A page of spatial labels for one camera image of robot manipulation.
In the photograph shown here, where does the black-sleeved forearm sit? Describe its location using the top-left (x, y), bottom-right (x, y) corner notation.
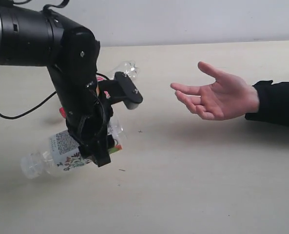
top-left (245, 80), bottom-right (289, 127)

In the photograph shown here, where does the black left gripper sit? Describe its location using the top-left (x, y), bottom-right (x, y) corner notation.
top-left (47, 17), bottom-right (115, 167)

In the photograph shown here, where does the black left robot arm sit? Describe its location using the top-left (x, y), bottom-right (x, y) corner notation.
top-left (0, 0), bottom-right (112, 166)

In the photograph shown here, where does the clear red-label cola bottle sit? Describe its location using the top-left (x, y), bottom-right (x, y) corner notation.
top-left (58, 59), bottom-right (140, 121)

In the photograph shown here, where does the person's open hand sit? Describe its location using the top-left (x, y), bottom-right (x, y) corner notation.
top-left (170, 61), bottom-right (260, 121)

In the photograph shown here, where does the clear bottle white text label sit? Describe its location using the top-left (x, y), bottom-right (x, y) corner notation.
top-left (20, 114), bottom-right (127, 180)

